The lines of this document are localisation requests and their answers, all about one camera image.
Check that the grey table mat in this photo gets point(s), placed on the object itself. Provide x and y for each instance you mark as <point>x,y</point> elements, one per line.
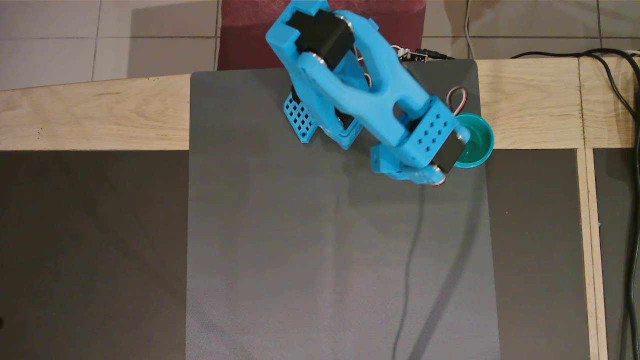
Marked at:
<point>300,275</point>

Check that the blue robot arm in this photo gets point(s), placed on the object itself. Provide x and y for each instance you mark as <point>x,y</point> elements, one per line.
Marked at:
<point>350,95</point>

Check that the dark red chair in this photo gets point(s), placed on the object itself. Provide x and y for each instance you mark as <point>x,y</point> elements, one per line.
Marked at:
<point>240,30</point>

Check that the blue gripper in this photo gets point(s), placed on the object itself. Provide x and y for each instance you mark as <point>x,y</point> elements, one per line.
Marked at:
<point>386,164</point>

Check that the black controller board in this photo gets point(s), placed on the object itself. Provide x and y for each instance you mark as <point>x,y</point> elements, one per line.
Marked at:
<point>425,54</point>

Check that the green plastic cup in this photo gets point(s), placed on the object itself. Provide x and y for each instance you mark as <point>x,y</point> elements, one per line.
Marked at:
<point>481,145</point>

